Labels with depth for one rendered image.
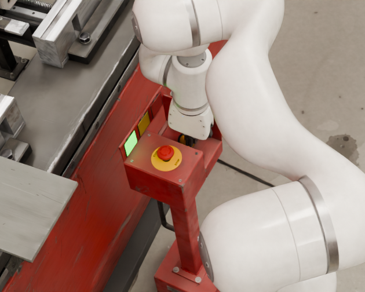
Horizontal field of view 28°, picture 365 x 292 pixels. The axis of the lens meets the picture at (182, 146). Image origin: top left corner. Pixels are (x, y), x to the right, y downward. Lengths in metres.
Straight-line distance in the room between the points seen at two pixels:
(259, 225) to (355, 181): 0.13
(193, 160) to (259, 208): 0.83
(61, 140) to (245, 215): 0.86
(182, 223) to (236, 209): 1.13
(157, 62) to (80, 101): 0.25
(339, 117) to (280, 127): 1.82
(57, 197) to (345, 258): 0.69
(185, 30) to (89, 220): 0.91
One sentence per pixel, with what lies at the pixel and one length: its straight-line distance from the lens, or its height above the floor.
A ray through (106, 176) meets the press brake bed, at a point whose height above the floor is 0.61.
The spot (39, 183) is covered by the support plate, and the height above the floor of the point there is 1.00.
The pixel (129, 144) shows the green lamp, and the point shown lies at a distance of 1.68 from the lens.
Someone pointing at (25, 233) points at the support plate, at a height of 1.00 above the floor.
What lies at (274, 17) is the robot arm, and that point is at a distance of 1.08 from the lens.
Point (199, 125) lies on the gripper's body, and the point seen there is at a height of 0.85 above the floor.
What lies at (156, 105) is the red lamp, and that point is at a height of 0.81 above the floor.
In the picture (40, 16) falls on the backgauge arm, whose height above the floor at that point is 0.86.
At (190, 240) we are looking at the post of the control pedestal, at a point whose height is 0.35.
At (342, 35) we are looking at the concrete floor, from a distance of 3.01.
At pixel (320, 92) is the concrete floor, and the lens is 2.81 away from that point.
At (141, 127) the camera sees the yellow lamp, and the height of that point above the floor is 0.81.
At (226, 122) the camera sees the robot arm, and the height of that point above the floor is 1.40.
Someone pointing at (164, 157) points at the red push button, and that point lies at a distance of 1.66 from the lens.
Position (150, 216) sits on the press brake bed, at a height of 0.05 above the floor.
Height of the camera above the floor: 2.17
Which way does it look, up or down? 54 degrees down
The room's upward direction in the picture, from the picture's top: 8 degrees counter-clockwise
